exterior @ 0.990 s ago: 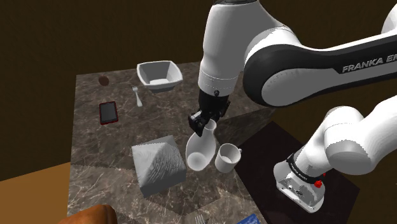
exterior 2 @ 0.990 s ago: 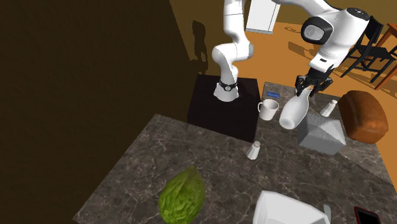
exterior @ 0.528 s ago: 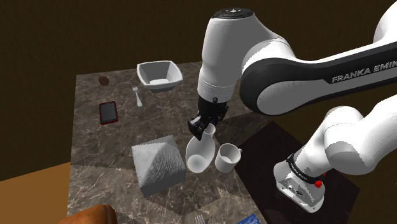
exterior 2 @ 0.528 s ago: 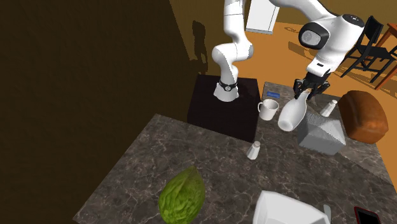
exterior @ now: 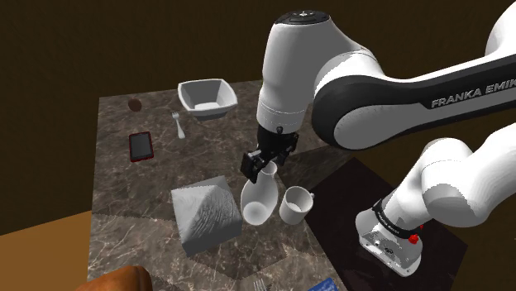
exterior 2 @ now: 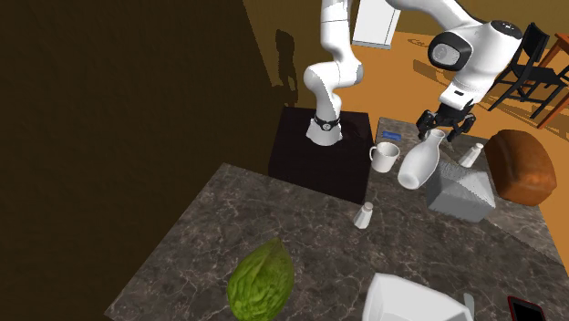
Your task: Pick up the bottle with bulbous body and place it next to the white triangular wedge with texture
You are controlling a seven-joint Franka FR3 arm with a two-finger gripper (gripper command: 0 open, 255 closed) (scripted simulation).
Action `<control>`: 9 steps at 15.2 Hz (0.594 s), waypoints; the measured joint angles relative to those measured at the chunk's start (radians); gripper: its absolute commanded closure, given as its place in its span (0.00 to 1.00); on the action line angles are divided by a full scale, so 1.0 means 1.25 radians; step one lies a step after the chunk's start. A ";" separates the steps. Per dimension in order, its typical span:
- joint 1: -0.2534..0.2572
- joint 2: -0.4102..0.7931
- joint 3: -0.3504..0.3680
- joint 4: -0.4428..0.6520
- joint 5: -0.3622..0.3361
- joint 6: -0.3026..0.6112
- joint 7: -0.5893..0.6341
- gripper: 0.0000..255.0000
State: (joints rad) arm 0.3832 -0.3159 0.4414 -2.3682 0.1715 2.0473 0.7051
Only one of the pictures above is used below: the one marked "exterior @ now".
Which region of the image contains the dark robot stand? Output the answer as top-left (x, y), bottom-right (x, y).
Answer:
top-left (304, 156), bottom-right (469, 291)

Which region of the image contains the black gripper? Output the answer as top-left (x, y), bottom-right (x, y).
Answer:
top-left (240, 124), bottom-right (300, 184)

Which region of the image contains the grey box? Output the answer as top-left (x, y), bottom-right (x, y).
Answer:
top-left (170, 174), bottom-right (245, 258)

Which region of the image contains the white vase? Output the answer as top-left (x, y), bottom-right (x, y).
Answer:
top-left (240, 161), bottom-right (280, 227)

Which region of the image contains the white mug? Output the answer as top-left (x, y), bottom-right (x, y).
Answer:
top-left (278, 185), bottom-right (316, 227)

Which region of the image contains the blue book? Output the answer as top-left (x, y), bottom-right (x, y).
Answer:
top-left (307, 276), bottom-right (338, 291)

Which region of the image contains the brown leather seat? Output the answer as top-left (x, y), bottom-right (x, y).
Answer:
top-left (75, 265), bottom-right (155, 291)

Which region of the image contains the white square bowl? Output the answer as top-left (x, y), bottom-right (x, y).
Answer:
top-left (177, 78), bottom-right (239, 122)

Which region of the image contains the red-cased phone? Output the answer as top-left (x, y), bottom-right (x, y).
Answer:
top-left (128, 131), bottom-right (155, 164)

